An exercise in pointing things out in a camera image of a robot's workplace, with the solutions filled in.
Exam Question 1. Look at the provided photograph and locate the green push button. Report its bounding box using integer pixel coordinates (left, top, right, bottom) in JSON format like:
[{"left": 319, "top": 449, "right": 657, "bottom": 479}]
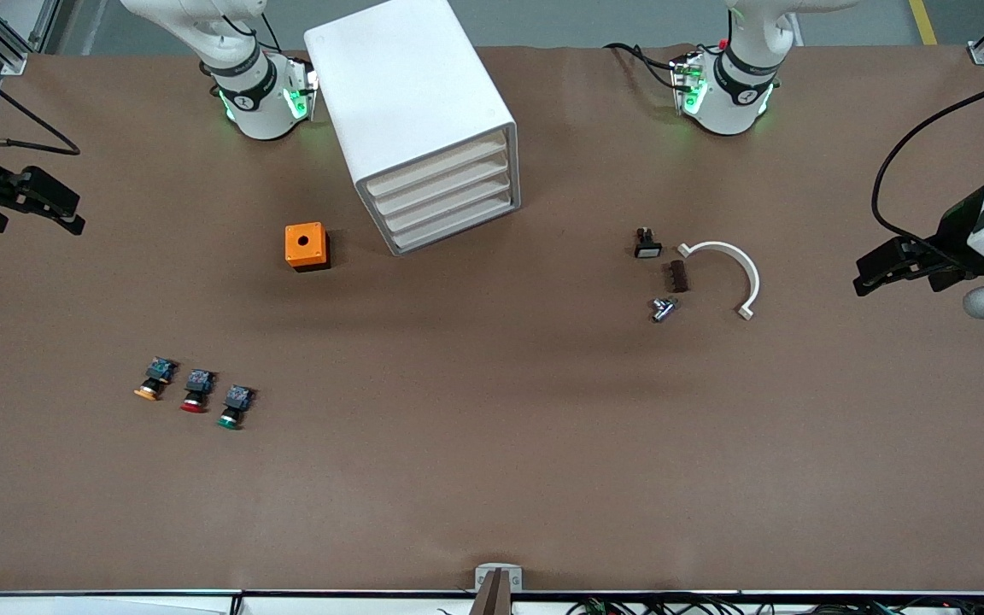
[{"left": 217, "top": 384, "right": 256, "bottom": 431}]

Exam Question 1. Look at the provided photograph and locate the yellow push button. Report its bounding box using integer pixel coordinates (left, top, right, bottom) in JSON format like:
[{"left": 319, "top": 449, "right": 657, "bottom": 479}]
[{"left": 133, "top": 356, "right": 179, "bottom": 401}]

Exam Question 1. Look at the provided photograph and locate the red push button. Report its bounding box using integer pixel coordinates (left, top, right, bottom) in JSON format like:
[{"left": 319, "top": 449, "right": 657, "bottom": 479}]
[{"left": 179, "top": 368, "right": 218, "bottom": 414}]

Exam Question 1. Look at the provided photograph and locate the orange box with hole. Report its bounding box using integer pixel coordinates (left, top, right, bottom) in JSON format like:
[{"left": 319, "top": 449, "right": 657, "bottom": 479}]
[{"left": 284, "top": 222, "right": 331, "bottom": 272}]

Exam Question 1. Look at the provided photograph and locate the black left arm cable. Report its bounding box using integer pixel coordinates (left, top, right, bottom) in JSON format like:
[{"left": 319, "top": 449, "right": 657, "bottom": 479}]
[{"left": 872, "top": 75, "right": 984, "bottom": 249}]

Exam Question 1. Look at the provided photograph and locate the white curved bracket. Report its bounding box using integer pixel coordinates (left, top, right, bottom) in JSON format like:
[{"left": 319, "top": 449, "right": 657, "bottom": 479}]
[{"left": 677, "top": 241, "right": 761, "bottom": 321}]

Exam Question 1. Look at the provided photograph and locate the black base cable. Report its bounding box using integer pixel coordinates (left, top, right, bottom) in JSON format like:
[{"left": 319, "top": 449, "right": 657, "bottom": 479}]
[{"left": 603, "top": 41, "right": 682, "bottom": 91}]

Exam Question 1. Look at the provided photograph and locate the black cable bundle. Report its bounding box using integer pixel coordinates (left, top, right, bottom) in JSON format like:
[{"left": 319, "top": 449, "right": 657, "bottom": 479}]
[{"left": 436, "top": 594, "right": 984, "bottom": 615}]

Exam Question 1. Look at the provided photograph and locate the grey metal table bracket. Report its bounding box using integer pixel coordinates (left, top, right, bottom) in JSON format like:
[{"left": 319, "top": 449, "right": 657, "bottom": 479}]
[{"left": 473, "top": 563, "right": 524, "bottom": 615}]

